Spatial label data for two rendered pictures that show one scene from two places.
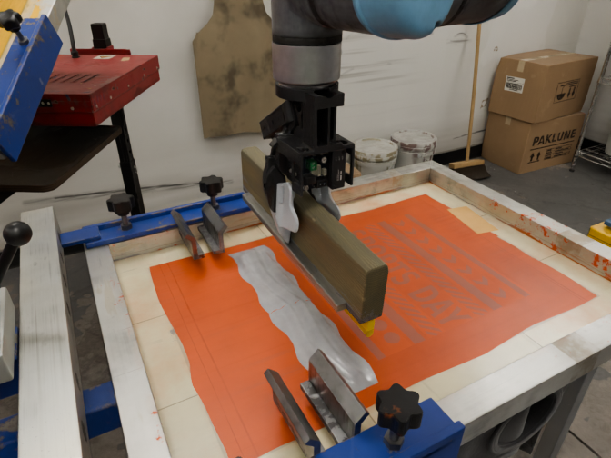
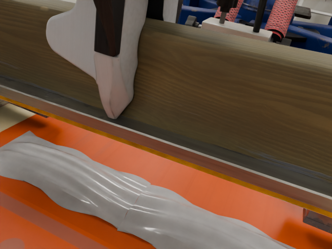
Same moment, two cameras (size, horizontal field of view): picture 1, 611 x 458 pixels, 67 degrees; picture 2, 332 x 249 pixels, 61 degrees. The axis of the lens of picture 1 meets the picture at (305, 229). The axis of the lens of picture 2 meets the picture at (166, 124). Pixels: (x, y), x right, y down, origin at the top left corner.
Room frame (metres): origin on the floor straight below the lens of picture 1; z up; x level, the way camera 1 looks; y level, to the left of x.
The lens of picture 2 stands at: (0.70, -0.10, 1.18)
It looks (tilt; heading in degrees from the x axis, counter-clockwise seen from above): 32 degrees down; 137
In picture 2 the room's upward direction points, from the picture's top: 10 degrees clockwise
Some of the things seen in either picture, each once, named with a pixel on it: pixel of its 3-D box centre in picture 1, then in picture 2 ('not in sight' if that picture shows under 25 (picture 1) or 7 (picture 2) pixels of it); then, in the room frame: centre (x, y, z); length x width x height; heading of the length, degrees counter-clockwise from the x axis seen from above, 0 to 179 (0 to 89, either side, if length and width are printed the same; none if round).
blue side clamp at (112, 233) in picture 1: (174, 229); not in sight; (0.73, 0.24, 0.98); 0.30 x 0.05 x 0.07; 118
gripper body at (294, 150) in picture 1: (310, 135); not in sight; (0.52, -0.01, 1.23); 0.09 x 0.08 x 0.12; 28
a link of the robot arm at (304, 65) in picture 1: (309, 63); not in sight; (0.53, 0.00, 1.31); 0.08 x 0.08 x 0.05
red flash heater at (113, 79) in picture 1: (65, 84); not in sight; (1.53, 0.78, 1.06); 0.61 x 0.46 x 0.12; 178
